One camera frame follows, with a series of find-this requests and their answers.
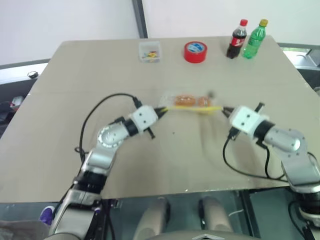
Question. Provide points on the red and white small item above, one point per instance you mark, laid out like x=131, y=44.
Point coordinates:
x=17, y=101

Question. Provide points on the clear yellow-zip plastic bag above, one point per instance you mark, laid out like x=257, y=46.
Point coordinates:
x=167, y=98

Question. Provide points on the dark window post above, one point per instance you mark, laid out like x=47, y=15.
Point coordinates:
x=140, y=18

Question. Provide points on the purple shoe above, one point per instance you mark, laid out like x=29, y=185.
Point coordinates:
x=47, y=214

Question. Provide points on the red tape roll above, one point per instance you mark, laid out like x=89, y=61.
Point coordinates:
x=195, y=53

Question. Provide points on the long orange bread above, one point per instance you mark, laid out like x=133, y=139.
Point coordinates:
x=185, y=100

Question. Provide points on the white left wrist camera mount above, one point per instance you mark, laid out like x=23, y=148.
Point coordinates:
x=145, y=116

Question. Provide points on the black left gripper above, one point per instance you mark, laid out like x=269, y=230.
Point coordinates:
x=151, y=133

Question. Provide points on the clear box with colourful bits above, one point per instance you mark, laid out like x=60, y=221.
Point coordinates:
x=149, y=53

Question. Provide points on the round orange bread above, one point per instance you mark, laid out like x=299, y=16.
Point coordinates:
x=205, y=101

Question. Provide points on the grey rounded robot leg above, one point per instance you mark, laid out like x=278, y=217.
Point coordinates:
x=216, y=217
x=151, y=220

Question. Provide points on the small round black-white object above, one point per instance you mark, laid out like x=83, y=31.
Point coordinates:
x=32, y=74

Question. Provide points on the grey robot torso edge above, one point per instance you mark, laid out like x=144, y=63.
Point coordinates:
x=205, y=236

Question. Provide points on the cola bottle with red cap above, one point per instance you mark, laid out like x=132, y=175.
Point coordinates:
x=236, y=43

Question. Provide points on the black table leg bar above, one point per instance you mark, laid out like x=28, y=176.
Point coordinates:
x=248, y=212
x=108, y=220

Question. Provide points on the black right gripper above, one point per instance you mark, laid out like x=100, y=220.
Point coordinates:
x=260, y=107

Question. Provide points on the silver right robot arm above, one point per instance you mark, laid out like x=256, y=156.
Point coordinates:
x=287, y=142

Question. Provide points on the green bottle with yellow cap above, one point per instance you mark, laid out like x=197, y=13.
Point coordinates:
x=253, y=42

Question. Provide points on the grey trouser leg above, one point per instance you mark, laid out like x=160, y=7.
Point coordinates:
x=22, y=231

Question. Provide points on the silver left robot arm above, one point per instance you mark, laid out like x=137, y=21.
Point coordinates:
x=110, y=136

